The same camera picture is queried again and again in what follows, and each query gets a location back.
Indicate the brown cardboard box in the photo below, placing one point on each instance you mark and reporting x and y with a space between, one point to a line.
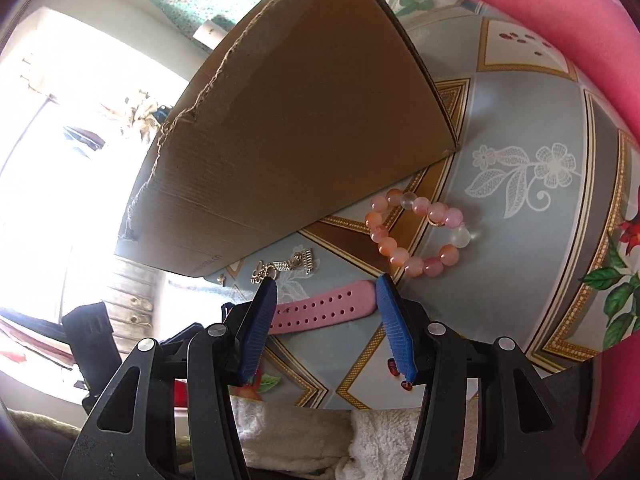
300 110

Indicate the floral printed tablecloth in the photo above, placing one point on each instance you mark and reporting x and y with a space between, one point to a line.
525 240

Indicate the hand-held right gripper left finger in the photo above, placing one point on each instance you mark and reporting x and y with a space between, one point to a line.
260 320

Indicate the green towel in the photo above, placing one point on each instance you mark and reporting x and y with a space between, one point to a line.
40 422

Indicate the white fleece cloth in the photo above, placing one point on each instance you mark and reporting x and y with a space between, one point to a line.
380 435

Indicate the red plastic item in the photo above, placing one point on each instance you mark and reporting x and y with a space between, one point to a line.
180 392

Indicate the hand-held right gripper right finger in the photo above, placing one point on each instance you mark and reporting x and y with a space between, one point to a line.
395 320

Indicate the white drawer cabinet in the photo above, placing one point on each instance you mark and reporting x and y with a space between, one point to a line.
130 290

